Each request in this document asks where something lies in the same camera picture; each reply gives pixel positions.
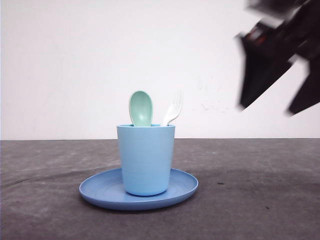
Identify white plastic fork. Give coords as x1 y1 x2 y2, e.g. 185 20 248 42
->
160 91 183 127

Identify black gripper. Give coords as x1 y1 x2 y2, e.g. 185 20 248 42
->
238 0 320 115

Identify blue plastic plate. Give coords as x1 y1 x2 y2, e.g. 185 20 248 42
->
78 168 199 211

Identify light blue plastic cup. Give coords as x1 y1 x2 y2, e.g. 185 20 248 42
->
116 124 176 196

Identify mint green plastic spoon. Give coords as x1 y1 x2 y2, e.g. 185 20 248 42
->
128 90 153 127

